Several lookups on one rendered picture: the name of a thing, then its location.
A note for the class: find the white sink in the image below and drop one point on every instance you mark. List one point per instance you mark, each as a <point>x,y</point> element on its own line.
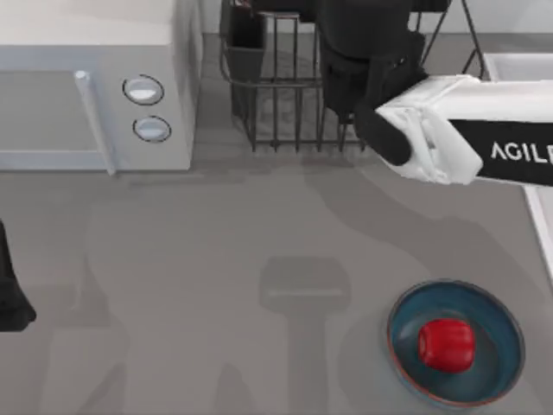
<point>518,67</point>

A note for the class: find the grey microwave door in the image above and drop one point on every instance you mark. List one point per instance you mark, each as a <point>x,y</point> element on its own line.
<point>39,112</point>

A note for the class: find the pale microwave oven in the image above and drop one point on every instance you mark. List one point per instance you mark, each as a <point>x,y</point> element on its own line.
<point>181,52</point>

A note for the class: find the round microwave knob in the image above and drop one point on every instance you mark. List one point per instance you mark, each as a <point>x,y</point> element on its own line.
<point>151,129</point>
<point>142,90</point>

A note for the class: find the blue bowl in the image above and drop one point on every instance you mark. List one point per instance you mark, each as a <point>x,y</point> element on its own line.
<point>492,328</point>

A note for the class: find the red bell pepper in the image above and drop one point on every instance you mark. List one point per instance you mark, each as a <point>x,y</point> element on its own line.
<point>447,346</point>

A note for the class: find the black cutlery holder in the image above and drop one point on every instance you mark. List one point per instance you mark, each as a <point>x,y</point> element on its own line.
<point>244,43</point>

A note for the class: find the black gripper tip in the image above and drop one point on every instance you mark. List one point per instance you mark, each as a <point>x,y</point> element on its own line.
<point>10,294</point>

